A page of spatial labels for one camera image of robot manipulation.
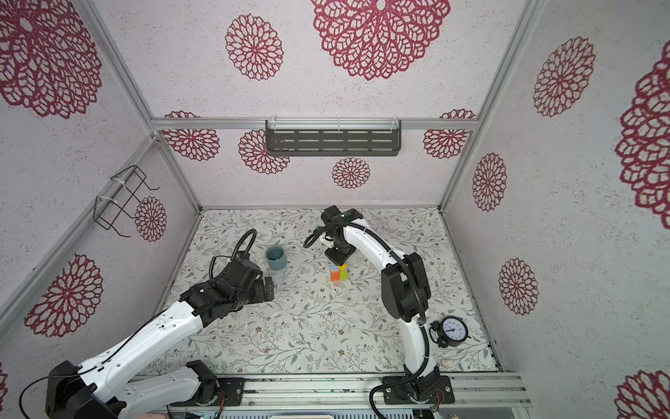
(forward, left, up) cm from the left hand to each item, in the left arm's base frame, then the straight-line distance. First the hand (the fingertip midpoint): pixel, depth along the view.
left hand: (260, 291), depth 80 cm
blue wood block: (+12, -23, -6) cm, 27 cm away
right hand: (+16, -26, -3) cm, 30 cm away
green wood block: (+11, -27, -9) cm, 30 cm away
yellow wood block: (+7, -26, +2) cm, 27 cm away
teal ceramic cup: (+19, -1, -10) cm, 21 cm away
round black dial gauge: (-10, -59, -10) cm, 61 cm away
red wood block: (+11, -23, -10) cm, 28 cm away
